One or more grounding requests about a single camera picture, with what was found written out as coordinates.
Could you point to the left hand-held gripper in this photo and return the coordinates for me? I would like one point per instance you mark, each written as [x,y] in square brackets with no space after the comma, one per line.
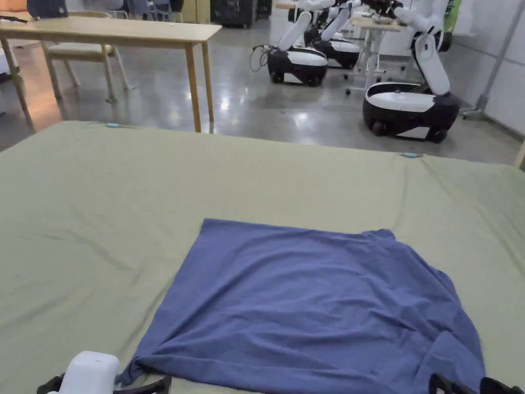
[92,371]

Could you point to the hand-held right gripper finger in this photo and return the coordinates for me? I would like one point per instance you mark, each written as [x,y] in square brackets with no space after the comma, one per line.
[496,388]
[441,386]

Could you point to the blue shirt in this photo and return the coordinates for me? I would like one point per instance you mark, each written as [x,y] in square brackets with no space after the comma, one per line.
[311,303]

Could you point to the bed with pale green sheet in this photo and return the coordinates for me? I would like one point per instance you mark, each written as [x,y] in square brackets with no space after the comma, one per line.
[82,230]

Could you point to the blue sheet clip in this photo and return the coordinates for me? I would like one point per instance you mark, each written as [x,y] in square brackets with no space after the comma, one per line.
[112,125]
[411,155]

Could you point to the large white wheeled robot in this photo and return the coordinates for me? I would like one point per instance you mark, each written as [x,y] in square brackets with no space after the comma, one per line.
[426,69]

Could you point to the white-legged desk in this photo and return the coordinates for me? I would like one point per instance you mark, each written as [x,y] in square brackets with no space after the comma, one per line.
[375,41]

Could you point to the dark bag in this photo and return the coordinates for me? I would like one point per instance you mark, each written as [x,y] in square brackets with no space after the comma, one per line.
[47,8]

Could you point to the black equipment case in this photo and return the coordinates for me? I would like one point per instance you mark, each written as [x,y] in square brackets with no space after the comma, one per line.
[233,12]

